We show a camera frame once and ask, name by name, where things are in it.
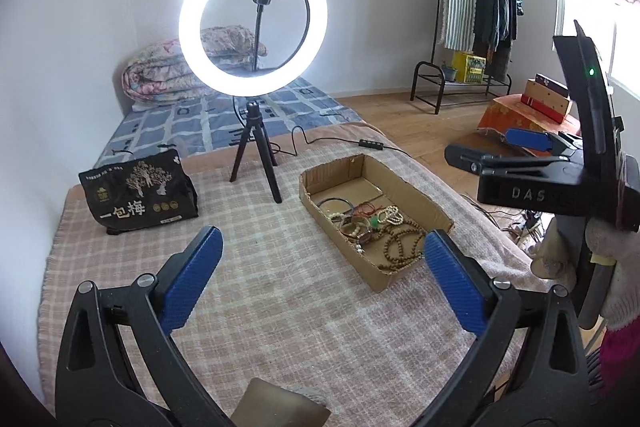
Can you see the orange patterned cloth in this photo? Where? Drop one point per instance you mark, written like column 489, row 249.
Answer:
column 510, row 117

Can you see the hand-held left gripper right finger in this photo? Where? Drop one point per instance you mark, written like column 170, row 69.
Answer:
column 455, row 282

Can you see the dark thin bangle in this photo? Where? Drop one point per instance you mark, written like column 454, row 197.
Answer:
column 320, row 205

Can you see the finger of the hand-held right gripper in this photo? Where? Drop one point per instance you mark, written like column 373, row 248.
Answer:
column 500, row 157
column 525, row 138

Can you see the small potted plant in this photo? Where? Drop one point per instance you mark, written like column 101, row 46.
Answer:
column 448, row 73

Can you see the black snack bag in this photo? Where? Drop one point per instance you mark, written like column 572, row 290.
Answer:
column 135, row 202

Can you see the person's right forearm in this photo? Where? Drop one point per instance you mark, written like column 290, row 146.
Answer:
column 620, row 362

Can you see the dark hanging clothes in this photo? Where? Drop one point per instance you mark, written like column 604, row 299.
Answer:
column 492, row 12

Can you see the black mini tripod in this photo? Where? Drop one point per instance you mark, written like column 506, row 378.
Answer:
column 252, row 117

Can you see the floral folded quilt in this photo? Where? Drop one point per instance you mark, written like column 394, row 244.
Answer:
column 150, row 77

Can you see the yellow crate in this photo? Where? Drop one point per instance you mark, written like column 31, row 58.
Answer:
column 472, row 68

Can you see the cardboard box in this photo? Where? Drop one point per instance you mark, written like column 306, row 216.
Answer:
column 395, row 274

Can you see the person's right hand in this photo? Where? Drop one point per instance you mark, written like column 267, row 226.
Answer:
column 625, row 277

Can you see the tan red gift box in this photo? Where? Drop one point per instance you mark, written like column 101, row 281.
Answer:
column 545, row 107

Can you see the dark purple gift box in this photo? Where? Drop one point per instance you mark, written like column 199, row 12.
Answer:
column 550, row 84

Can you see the blue patterned bedsheet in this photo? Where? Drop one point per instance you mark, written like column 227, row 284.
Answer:
column 200, row 127

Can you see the bright window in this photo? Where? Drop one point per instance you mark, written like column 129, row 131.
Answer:
column 570, row 17

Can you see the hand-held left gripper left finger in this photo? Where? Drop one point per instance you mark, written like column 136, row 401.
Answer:
column 192, row 277

